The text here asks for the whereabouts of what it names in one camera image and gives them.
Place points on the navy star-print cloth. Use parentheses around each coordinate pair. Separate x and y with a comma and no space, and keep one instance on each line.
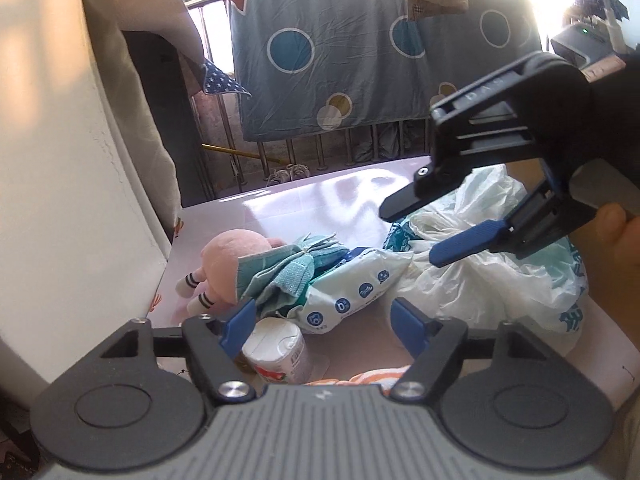
(222,80)

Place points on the white yogurt cup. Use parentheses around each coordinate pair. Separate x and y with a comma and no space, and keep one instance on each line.
(280,350)

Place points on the metal balcony railing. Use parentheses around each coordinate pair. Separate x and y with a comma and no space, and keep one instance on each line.
(220,125)

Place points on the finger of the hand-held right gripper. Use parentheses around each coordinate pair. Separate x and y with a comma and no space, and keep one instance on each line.
(410,200)
(465,242)

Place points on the white plastic bag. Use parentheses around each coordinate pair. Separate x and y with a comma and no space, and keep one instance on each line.
(475,290)

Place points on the white wet wipes pack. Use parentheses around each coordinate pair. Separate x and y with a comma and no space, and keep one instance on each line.
(350,290)

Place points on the blue circle-print bedsheet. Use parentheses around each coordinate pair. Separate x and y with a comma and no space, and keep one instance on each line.
(350,60)

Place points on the teal knitted towel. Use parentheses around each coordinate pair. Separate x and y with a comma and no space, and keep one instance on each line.
(290,270)

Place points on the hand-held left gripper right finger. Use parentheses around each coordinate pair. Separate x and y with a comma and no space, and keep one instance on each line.
(407,327)

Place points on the grey sneaker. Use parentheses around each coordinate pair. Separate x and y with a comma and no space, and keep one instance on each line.
(298,171)
(277,177)

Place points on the dark printed packaging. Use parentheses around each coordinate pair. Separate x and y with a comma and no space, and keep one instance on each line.
(15,440)

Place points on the black ribbed panel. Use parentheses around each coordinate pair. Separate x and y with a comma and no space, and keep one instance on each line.
(165,110)

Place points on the person's right hand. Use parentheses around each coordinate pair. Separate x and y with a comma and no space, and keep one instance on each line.
(612,220)

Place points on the pink plush doll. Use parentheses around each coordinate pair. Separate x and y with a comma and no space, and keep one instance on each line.
(230,255)

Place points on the yellow stick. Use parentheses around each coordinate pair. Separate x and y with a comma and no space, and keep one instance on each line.
(240,153)

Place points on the orange striped towel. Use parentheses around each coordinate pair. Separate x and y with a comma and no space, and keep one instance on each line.
(370,377)

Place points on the beige cloth cover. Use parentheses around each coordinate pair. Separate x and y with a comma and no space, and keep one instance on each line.
(135,85)

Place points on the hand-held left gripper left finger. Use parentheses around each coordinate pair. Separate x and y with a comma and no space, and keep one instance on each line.
(240,325)

